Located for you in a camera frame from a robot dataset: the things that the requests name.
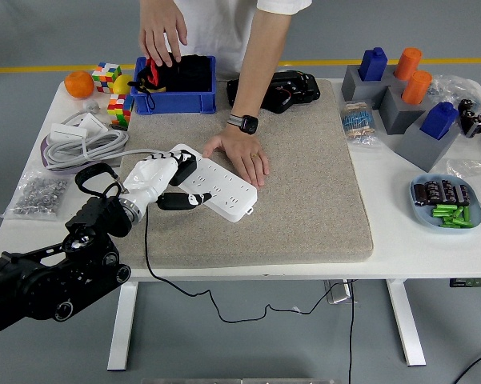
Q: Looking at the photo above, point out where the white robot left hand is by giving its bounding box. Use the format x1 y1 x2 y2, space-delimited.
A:
121 150 213 212

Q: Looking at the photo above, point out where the person's left hand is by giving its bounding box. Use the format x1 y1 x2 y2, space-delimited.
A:
202 123 271 188

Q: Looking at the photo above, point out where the person's right hand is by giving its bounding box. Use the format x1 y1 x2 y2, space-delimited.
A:
138 10 188 68

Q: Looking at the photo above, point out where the black plug adapter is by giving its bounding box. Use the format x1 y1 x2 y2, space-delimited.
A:
168 154 198 187

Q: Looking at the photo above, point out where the white power strip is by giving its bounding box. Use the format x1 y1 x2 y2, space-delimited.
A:
166 143 259 224

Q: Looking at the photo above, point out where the black pouch with red trim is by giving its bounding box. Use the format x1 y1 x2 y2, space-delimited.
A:
126 57 177 111

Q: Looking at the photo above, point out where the thin black plug cord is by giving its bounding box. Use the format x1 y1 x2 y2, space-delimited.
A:
143 206 357 323

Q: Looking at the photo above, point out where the black wrist watch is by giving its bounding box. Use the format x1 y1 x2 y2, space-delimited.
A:
227 113 260 135

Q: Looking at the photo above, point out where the black folded fabric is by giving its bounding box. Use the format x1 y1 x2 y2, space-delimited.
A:
166 54 214 92

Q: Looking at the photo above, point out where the person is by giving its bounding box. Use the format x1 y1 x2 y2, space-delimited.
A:
171 0 313 77

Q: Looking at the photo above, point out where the yellow lemon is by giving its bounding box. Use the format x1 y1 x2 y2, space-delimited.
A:
112 74 135 95

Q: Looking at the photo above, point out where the multicolour puzzle cube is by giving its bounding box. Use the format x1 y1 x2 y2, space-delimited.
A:
106 93 135 124
91 61 123 94

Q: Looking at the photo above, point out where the blue plastic bin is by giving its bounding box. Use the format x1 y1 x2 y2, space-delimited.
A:
130 54 218 116

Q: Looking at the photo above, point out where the grey-brown mat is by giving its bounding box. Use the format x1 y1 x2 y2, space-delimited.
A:
117 78 375 270

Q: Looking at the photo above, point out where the black mechanical housing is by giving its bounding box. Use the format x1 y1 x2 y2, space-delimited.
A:
226 70 322 114

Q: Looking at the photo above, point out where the orange fruit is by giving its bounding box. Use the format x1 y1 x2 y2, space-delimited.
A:
64 70 95 98

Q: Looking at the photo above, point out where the clear bag of screws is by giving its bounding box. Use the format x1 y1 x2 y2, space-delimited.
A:
0 170 71 221

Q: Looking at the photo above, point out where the clear bag of resistors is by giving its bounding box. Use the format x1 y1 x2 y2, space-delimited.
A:
339 99 383 150

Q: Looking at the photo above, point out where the grey block holder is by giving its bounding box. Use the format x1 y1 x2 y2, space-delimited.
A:
341 65 390 103
395 118 462 174
379 85 433 135
383 63 415 91

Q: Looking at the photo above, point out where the white table leg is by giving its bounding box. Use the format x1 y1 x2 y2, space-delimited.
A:
106 281 139 371
385 278 427 367

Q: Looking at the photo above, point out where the blue bottle-shaped block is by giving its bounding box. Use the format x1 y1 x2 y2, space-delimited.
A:
419 101 460 141
358 46 389 82

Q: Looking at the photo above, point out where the silver box under table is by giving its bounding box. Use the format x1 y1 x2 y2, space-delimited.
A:
323 278 352 305

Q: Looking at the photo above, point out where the black capacitor with print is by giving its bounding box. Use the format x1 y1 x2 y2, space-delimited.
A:
455 183 471 207
425 180 443 203
441 179 457 203
413 182 428 207

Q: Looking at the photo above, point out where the orange cylinder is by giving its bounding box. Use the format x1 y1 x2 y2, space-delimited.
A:
401 70 434 106
395 46 424 81

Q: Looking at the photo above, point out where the light blue tray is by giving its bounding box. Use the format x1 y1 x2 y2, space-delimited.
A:
409 172 481 234

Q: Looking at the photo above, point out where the crumpled clear plastic bag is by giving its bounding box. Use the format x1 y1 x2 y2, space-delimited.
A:
427 74 481 155

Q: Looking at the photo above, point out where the white power strip cord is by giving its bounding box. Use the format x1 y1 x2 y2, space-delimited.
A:
43 98 173 171

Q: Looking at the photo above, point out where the black hanging cable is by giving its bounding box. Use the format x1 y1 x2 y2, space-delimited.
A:
347 278 355 384

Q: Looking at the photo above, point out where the black floor cable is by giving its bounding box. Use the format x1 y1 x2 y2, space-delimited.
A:
451 346 481 384

